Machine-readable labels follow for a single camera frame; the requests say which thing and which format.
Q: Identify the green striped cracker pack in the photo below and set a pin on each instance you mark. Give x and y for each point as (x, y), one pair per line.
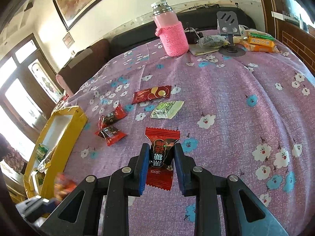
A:
(258, 34)

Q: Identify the black leather sofa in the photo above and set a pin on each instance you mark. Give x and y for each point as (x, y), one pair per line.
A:
(201, 19)

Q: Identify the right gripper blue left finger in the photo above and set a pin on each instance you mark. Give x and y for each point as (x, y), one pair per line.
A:
(126, 182)

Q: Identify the white red snack packet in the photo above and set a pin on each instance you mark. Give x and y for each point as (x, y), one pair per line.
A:
(63, 186)

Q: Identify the grey phone stand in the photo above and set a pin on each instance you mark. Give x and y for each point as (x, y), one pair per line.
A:
(229, 27)

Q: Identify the purple floral tablecloth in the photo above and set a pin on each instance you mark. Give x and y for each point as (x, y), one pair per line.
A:
(252, 116)

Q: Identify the orange cracker pack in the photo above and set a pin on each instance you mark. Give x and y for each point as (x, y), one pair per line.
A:
(254, 44)

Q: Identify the wooden glass entry door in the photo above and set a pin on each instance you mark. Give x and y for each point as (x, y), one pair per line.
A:
(29, 90)

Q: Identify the wooden tv cabinet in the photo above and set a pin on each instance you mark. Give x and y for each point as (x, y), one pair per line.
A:
(284, 23)

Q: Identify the clear bag of dark seeds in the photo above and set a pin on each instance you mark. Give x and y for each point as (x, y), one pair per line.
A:
(212, 41)

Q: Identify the brown fabric armchair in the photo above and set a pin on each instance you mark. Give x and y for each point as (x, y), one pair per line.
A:
(83, 66)

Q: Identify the pink knit sleeved bottle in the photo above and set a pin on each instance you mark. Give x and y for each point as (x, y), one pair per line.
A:
(169, 29)

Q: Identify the yellow taped white tray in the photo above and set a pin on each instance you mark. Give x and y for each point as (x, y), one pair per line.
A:
(58, 136)

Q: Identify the tan notebook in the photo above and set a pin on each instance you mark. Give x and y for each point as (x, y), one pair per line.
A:
(197, 50)

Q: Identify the small red black candy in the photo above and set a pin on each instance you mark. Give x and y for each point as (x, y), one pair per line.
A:
(117, 114)
(111, 134)

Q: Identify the pale green candy wrapper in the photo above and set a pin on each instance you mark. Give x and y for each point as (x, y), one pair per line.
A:
(166, 110)

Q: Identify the small black device with wires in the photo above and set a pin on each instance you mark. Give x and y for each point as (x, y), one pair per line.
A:
(192, 35)

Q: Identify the red black candy packet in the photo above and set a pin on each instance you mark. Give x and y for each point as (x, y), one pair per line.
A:
(161, 155)

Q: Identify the red gold chocolate bar wrapper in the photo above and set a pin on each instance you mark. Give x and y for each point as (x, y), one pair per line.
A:
(152, 94)

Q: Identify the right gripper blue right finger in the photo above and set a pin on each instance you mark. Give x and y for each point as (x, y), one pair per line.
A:
(195, 181)

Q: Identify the small wall plaque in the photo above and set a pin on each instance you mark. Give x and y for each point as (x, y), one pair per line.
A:
(68, 40)

